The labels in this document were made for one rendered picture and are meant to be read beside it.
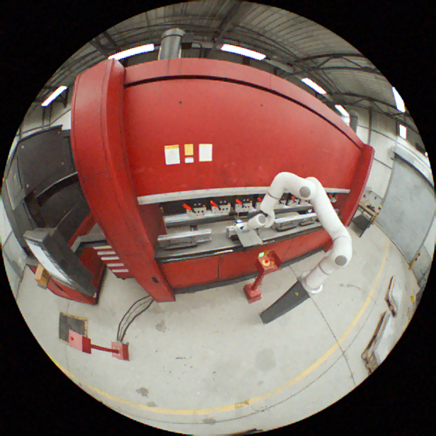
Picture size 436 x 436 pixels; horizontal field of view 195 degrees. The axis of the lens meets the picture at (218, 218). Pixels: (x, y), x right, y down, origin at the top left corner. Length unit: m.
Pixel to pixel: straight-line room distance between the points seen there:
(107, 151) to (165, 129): 0.35
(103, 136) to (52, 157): 0.27
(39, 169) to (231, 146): 0.99
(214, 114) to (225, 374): 2.29
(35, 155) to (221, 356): 2.01
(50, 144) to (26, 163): 0.13
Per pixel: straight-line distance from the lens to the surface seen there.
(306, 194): 0.63
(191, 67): 0.94
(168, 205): 1.58
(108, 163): 0.73
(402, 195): 8.09
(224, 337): 1.76
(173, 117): 0.85
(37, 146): 0.63
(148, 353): 1.92
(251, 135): 0.95
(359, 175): 2.75
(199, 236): 1.17
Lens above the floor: 1.75
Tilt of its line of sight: 35 degrees down
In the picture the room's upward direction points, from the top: 2 degrees clockwise
